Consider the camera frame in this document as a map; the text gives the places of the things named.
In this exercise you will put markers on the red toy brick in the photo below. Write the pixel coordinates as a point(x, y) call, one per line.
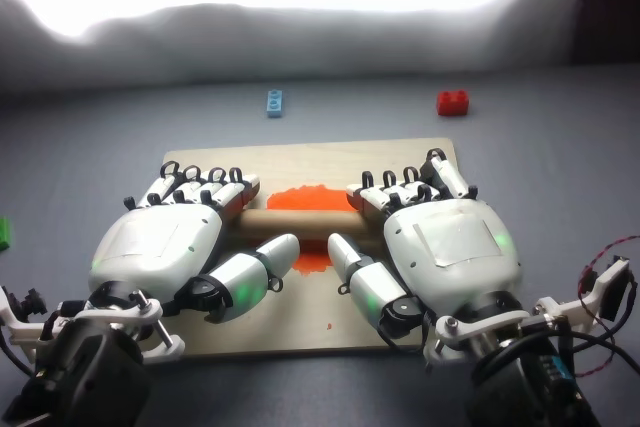
point(453, 104)

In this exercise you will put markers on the light blue toy brick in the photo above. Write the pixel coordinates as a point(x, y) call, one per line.
point(277, 103)

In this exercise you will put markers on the grey table cloth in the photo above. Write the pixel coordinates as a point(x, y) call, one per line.
point(75, 147)

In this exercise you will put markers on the wooden rolling pin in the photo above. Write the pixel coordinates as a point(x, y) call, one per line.
point(300, 223)

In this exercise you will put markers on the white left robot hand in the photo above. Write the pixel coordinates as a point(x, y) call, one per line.
point(150, 247)

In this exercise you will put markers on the orange clay dough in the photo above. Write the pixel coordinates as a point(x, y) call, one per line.
point(310, 199)

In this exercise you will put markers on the green toy brick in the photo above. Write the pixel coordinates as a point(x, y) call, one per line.
point(4, 233)

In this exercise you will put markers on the white backdrop sheet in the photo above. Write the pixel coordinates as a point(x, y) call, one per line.
point(300, 37)

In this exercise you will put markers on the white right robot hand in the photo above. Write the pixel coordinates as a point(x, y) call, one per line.
point(450, 252)

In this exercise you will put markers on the light wooden board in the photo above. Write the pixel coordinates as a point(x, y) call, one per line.
point(310, 162)

